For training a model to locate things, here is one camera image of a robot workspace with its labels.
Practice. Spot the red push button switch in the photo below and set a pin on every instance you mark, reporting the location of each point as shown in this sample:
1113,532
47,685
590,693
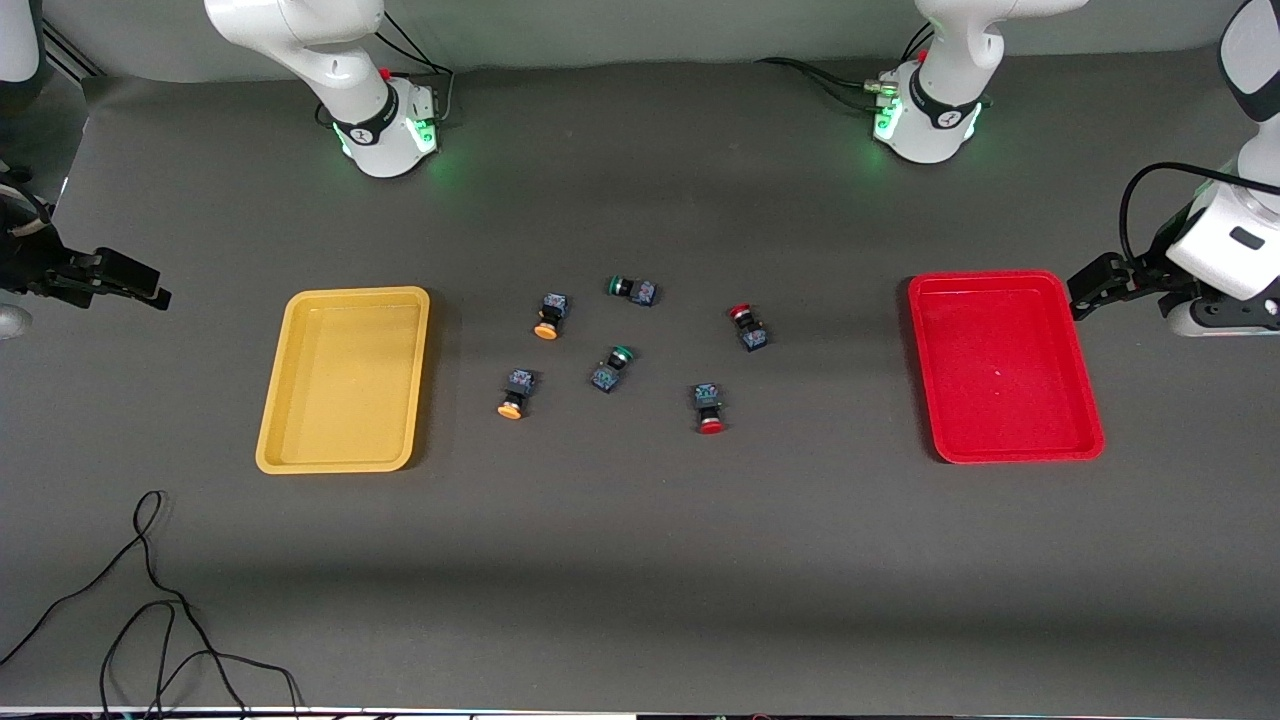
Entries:
748,328
709,408

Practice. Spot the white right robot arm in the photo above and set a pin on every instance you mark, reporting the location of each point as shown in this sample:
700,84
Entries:
372,125

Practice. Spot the yellow push button switch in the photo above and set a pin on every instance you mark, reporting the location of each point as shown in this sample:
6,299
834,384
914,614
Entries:
516,394
548,318

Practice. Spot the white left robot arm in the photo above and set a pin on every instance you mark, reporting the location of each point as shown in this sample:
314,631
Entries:
935,115

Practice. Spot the yellow plastic tray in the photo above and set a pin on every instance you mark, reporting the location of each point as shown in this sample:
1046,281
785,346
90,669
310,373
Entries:
345,380

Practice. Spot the aluminium frame rail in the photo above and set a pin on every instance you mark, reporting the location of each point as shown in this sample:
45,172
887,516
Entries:
72,52

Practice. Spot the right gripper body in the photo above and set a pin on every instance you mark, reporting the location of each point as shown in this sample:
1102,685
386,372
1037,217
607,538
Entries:
30,262

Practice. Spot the red plastic tray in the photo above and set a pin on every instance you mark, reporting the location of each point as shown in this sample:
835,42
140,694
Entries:
1005,368

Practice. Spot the green push button switch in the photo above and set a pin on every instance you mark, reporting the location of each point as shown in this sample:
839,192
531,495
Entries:
610,370
634,291

